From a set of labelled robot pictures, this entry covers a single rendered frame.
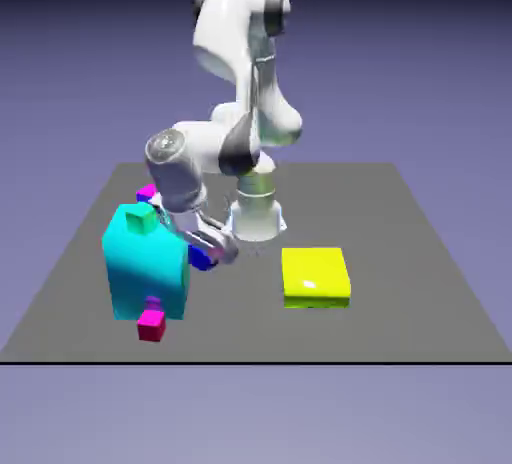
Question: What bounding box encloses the small blue cube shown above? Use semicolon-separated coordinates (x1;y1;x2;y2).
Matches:
187;245;220;272

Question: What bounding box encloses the small magenta cube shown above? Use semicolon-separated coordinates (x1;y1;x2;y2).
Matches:
136;308;168;344
135;183;160;205

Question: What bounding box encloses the large yellow box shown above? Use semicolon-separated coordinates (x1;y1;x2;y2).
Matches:
280;246;353;310

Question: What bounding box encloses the small green cube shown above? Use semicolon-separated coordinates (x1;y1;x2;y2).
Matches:
124;207;158;236

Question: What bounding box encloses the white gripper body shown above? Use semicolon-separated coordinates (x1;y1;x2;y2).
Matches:
182;228;241;266

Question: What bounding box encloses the large cyan box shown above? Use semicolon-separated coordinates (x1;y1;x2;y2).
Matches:
101;202;192;322

